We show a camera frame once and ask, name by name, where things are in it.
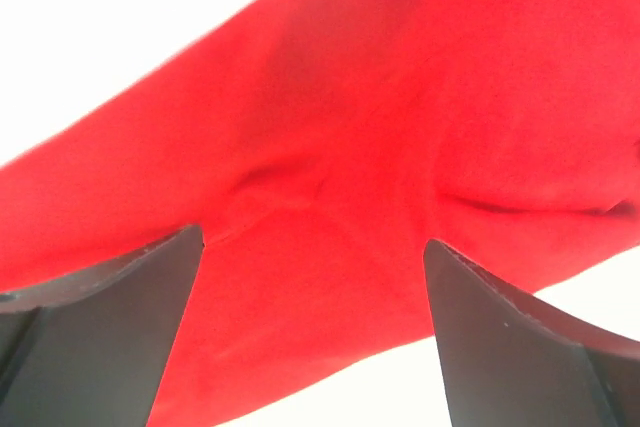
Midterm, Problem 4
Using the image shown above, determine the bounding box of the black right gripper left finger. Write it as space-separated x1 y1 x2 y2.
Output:
1 226 204 427

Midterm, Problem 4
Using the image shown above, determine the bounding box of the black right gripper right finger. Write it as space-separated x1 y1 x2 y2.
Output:
424 240 639 427

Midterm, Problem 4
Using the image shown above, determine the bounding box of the red t shirt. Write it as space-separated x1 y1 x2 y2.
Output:
1 0 639 426

